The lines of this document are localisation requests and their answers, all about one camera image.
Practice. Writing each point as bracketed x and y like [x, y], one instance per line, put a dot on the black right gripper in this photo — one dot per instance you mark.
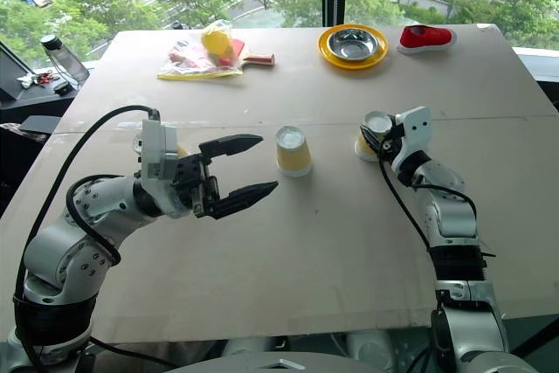
[393, 137]

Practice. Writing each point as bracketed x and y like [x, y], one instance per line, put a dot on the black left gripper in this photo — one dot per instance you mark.
[194, 178]

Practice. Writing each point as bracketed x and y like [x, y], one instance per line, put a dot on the yellow paper cup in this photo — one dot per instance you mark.
[293, 152]
[375, 124]

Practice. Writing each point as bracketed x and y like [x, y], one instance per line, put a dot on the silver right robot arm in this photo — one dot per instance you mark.
[452, 224]

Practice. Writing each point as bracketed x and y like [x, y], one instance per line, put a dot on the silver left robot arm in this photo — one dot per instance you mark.
[87, 233]

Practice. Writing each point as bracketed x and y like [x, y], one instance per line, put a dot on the crumpled white paper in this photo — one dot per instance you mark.
[26, 80]

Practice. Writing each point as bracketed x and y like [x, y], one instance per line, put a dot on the steel bowl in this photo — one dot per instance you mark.
[353, 43]

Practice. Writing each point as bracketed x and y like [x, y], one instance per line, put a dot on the yellow plastic plate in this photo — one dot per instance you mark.
[325, 52]

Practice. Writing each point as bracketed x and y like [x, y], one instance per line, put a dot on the red shoe white sole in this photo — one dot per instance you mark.
[425, 36]

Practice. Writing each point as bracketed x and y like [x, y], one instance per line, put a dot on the red table tennis paddle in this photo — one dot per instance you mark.
[257, 58]

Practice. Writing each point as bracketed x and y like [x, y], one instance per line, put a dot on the clear plastic bag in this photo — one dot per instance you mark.
[188, 60]

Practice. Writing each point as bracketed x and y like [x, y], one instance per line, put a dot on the yellow toy fruit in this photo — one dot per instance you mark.
[216, 40]

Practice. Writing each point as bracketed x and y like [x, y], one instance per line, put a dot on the silver robot torso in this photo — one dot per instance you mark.
[279, 355]

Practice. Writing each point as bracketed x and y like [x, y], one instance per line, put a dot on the small black case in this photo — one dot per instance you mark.
[62, 87]

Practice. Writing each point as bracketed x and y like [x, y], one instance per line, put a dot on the clear bottle black cap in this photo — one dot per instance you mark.
[65, 60]

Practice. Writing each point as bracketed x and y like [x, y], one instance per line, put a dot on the black side table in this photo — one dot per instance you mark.
[35, 100]

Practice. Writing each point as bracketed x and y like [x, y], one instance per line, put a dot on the red key bundle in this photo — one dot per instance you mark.
[43, 78]

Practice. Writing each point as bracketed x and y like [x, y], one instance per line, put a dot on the black laptop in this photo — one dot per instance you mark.
[11, 73]

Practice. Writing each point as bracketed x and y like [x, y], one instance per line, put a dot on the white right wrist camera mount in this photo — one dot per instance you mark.
[415, 128]

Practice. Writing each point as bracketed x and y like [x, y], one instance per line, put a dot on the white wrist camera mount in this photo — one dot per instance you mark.
[415, 128]
[157, 150]

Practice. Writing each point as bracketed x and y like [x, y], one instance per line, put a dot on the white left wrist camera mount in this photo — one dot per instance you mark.
[157, 150]

